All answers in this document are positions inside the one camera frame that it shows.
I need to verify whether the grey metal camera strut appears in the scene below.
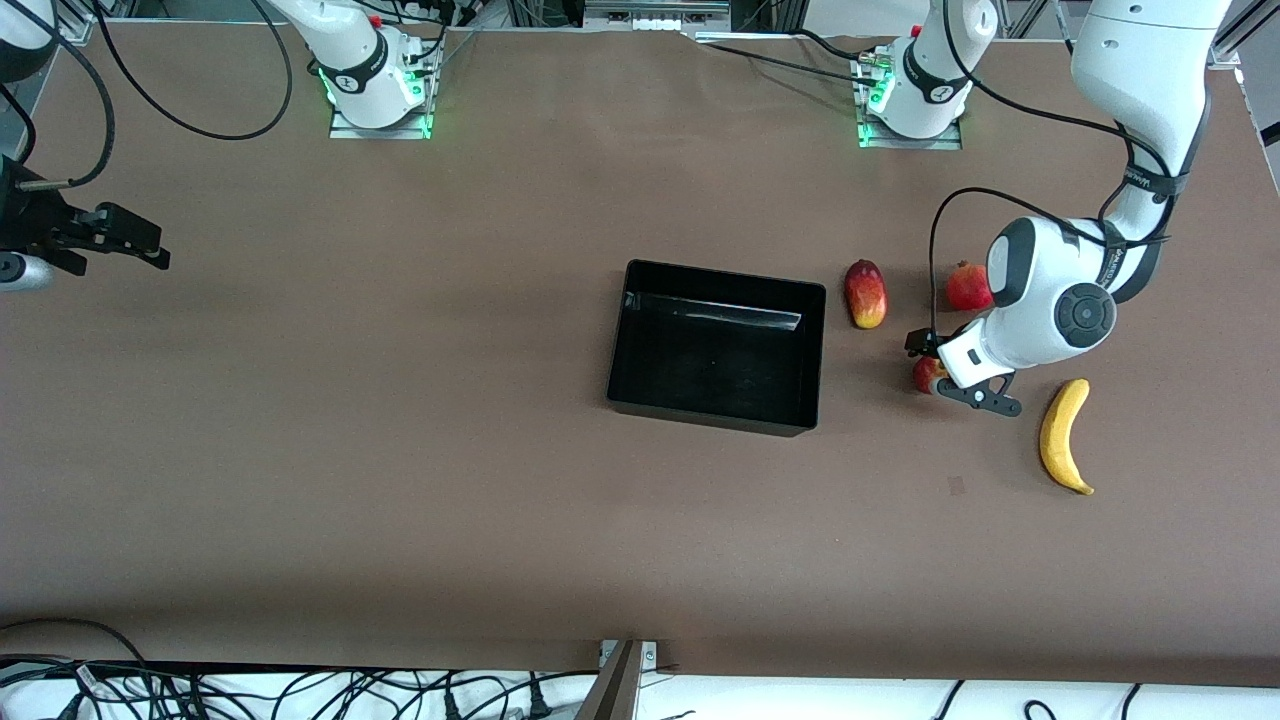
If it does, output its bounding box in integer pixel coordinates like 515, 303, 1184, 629
575, 640, 641, 720

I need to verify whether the red yellow mango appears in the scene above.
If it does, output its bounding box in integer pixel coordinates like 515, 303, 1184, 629
843, 259, 889, 330

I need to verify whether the brown table cover sheet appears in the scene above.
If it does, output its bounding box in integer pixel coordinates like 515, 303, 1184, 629
0, 20, 1280, 691

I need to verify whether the black plastic box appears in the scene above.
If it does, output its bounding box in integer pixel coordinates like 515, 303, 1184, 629
606, 259, 827, 438

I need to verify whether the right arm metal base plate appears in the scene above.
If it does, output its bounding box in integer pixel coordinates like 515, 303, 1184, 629
328, 45, 434, 140

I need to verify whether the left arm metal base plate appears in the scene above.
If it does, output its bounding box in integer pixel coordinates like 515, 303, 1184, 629
855, 50, 964, 151

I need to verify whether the yellow banana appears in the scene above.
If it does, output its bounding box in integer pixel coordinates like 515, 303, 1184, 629
1038, 378, 1095, 496

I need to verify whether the aluminium frame profile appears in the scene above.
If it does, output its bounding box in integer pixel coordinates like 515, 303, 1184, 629
50, 0, 133, 43
1205, 0, 1280, 69

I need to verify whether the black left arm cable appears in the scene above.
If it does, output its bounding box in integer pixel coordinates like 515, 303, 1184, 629
928, 0, 1191, 341

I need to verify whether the red pomegranate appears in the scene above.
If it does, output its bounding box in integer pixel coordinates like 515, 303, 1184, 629
947, 261, 996, 312

